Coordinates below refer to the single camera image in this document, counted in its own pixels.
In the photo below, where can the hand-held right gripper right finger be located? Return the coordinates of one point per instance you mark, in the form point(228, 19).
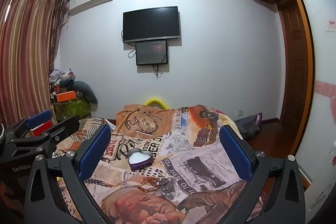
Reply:
point(236, 153)

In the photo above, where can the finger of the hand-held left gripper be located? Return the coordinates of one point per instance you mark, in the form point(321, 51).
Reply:
point(63, 129)
point(39, 117)

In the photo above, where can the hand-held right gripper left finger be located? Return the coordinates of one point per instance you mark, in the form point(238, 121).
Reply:
point(94, 151)

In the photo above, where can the purple heart-shaped tin box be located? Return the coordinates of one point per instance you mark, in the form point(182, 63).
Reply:
point(143, 161)

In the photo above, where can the red box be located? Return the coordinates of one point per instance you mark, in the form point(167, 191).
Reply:
point(43, 129)

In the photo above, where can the green patterned bag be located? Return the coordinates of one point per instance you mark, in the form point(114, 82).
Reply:
point(71, 109)

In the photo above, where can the dark bag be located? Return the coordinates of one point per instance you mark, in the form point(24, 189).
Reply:
point(249, 125)

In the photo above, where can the orange box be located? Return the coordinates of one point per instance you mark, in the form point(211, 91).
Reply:
point(65, 96)

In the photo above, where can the pile of clothes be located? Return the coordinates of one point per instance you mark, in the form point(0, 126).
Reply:
point(61, 79)

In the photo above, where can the printed blanket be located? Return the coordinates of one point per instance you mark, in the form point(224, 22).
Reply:
point(183, 140)

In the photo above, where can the striped curtain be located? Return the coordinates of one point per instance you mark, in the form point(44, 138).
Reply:
point(23, 56)

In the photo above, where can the wooden door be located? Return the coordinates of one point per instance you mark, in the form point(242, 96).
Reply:
point(294, 69)

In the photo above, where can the small black monitor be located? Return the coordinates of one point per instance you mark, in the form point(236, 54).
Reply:
point(151, 53)

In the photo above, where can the white sliding wardrobe door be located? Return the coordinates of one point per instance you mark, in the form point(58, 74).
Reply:
point(320, 69)

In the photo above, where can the white wall socket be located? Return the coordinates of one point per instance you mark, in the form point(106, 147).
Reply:
point(240, 112)

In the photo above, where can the black wall television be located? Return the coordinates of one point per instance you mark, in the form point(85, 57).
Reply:
point(151, 24)

